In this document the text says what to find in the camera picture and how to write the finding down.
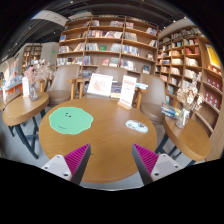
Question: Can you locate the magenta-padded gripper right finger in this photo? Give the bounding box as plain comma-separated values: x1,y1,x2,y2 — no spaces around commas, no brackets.
131,143,184,186

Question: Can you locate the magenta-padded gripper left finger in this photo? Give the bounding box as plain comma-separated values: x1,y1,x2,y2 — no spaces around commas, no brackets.
41,143,92,186

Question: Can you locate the green blob-shaped mouse pad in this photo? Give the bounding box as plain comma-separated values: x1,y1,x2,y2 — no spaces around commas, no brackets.
48,106,95,135

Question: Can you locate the round wooden side table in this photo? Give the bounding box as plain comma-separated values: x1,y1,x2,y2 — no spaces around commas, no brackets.
2,91,50,160
154,114,212,168
0,90,23,112

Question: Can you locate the stack of colourful books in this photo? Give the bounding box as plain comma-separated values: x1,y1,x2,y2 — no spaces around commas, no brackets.
160,102,182,120

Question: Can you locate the ribboned vase with dried flowers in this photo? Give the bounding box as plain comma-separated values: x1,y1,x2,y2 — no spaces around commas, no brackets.
174,71,205,130

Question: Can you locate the taupe armchair with wooden arms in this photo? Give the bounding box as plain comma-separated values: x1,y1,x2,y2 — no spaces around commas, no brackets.
46,64,83,107
134,73,167,125
77,65,143,101

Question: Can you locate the white sign in wooden base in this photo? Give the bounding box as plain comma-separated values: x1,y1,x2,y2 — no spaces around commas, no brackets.
117,74,138,111

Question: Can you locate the stack of light blue books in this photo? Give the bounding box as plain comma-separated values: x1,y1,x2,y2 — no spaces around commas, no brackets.
134,82,149,91

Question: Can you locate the dark-covered book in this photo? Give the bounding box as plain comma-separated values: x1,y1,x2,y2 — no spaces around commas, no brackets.
110,81,124,99

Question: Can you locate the white framed picture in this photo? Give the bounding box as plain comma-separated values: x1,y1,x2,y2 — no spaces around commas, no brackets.
86,72,114,98

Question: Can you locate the glass vase with pink flowers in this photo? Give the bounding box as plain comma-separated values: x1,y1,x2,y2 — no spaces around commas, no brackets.
24,59,54,103

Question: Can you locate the small white table card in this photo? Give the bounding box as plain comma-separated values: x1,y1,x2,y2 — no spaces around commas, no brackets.
21,76,31,98

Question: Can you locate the curved wooden bookshelf with books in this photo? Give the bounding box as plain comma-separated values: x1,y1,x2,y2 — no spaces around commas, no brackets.
155,24,224,161

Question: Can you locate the wide wooden bookshelf with books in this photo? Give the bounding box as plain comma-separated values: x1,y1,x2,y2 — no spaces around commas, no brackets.
56,14,160,76

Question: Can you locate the small distant wooden bookshelf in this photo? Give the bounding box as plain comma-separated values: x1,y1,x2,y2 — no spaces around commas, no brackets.
21,43,44,73

